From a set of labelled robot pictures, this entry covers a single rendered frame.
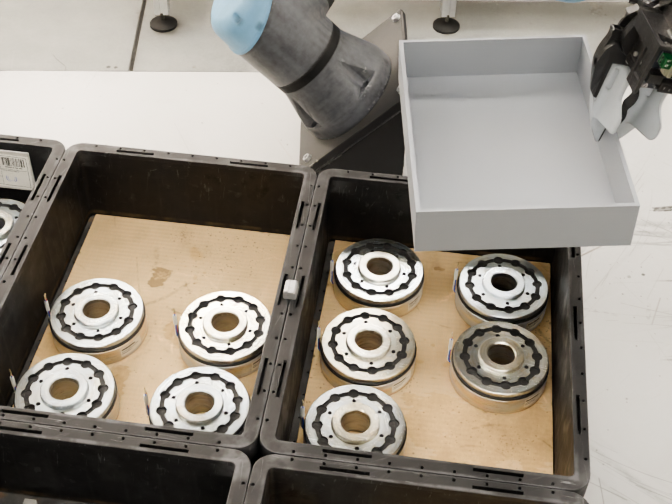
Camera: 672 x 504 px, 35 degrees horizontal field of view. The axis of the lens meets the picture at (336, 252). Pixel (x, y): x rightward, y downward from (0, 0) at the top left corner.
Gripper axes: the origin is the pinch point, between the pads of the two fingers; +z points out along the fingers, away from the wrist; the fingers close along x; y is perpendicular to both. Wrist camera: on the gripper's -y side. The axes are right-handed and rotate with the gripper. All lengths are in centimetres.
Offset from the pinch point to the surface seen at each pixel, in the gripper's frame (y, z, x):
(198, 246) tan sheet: -11, 35, -35
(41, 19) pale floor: -194, 129, -67
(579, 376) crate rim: 19.1, 16.0, -0.7
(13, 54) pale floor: -176, 130, -73
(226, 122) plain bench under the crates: -52, 47, -29
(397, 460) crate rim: 27.5, 20.5, -18.9
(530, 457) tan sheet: 21.3, 26.6, -1.9
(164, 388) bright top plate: 13, 32, -38
